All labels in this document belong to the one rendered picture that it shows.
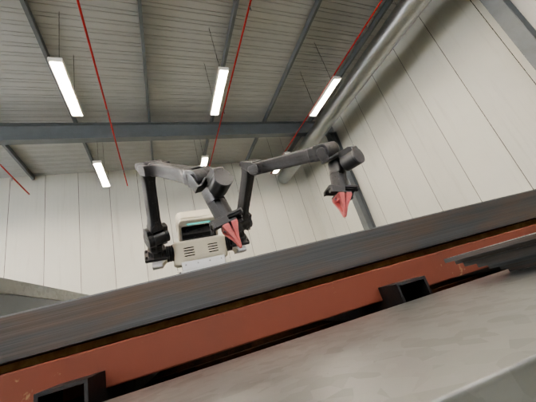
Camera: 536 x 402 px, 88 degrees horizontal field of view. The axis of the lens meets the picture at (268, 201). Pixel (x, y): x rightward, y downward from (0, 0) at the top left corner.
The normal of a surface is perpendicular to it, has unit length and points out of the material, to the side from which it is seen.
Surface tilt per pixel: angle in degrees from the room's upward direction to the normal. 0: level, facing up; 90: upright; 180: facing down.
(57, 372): 90
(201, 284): 90
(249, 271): 90
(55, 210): 90
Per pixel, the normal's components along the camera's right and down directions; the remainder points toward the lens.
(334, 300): 0.16, -0.39
